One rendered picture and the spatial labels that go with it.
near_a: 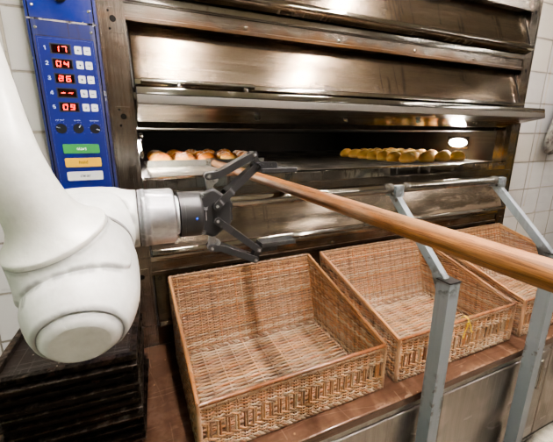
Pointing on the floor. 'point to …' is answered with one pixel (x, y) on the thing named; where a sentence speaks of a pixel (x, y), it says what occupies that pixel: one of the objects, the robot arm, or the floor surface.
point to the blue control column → (77, 10)
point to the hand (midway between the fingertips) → (287, 205)
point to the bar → (541, 313)
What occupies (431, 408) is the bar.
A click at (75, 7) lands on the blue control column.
